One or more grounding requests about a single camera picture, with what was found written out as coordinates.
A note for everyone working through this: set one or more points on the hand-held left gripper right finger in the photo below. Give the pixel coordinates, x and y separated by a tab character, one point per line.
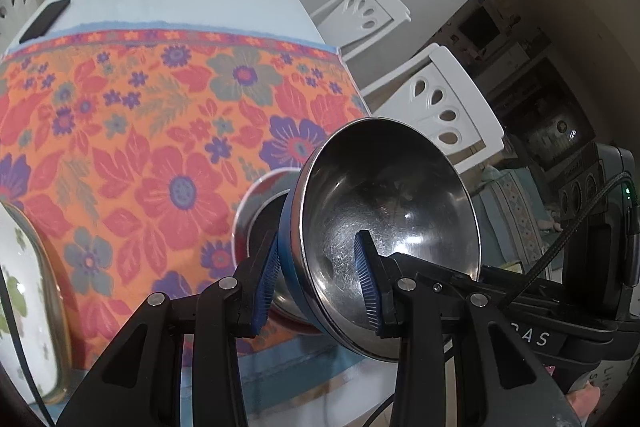
367	287

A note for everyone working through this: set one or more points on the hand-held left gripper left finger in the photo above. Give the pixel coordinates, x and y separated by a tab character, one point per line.
267	277

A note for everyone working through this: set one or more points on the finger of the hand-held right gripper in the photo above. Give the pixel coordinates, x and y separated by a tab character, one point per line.
425	267

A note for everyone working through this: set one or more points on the blue steel bowl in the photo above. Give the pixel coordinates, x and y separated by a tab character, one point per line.
400	187

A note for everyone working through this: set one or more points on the octagonal white floral plate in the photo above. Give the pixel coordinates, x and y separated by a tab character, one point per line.
30	282

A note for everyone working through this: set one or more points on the person's right hand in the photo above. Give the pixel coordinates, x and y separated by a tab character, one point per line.
584	402

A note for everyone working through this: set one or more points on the patterned sofa cover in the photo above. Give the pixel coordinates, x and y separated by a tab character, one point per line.
515	217

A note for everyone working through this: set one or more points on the dark television screen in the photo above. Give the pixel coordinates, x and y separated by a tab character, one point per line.
552	134

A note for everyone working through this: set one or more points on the orange floral tablecloth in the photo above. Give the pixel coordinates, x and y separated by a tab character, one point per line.
150	132

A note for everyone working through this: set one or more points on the black smartphone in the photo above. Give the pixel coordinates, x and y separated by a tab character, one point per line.
45	19

